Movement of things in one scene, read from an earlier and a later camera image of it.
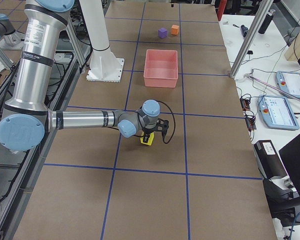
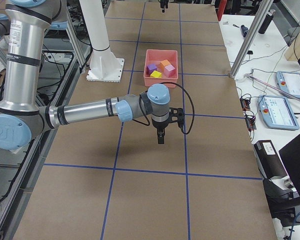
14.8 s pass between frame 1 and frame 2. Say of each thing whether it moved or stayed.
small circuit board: stayed
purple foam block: moved
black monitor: stayed
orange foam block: moved
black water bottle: stayed
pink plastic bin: stayed
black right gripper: moved
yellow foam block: moved
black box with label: stayed
